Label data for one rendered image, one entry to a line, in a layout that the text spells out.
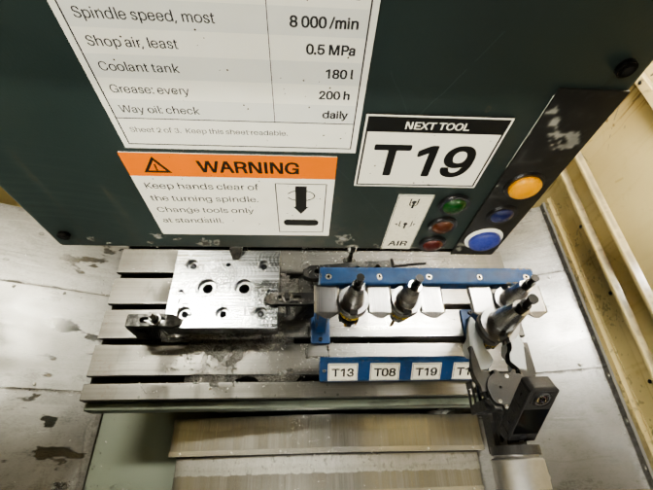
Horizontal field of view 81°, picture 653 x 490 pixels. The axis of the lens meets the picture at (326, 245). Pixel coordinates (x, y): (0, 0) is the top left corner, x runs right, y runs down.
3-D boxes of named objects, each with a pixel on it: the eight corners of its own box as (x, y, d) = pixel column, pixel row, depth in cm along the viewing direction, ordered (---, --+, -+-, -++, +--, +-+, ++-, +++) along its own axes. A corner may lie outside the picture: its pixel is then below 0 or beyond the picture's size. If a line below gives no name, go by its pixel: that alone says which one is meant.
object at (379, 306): (394, 318, 78) (394, 317, 78) (367, 318, 78) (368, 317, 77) (390, 287, 82) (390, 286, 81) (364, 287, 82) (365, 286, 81)
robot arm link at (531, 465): (511, 491, 52) (568, 489, 52) (502, 452, 54) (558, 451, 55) (487, 488, 58) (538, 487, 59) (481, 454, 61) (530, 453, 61)
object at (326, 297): (340, 318, 78) (340, 317, 77) (314, 319, 77) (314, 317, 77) (338, 287, 81) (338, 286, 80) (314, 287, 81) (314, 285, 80)
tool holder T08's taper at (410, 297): (416, 290, 80) (425, 275, 74) (418, 309, 78) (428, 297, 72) (395, 288, 80) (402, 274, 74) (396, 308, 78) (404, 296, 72)
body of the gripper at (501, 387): (463, 378, 68) (477, 456, 62) (483, 367, 60) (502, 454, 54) (504, 378, 68) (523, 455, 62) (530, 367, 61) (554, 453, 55)
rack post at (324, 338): (329, 344, 106) (338, 302, 81) (310, 344, 106) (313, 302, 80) (328, 310, 111) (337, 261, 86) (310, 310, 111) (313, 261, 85)
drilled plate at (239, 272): (278, 333, 102) (277, 328, 98) (167, 334, 101) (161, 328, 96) (281, 259, 114) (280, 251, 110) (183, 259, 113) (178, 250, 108)
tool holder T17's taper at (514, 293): (515, 289, 81) (532, 274, 76) (524, 308, 79) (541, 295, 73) (496, 291, 81) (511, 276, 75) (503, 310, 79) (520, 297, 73)
